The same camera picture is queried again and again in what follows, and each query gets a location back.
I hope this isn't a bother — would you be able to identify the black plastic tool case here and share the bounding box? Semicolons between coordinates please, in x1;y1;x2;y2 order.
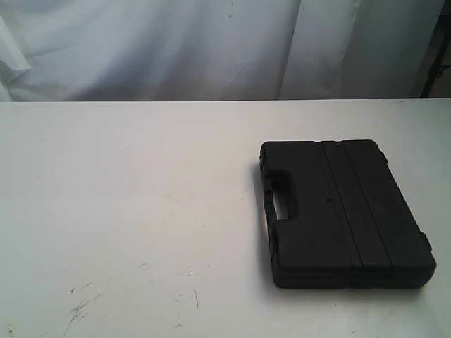
259;139;437;289

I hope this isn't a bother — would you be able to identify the white backdrop curtain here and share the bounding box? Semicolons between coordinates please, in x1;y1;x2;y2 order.
1;1;443;101

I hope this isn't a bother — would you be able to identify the black stand pole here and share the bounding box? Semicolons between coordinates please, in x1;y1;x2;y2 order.
420;1;450;98

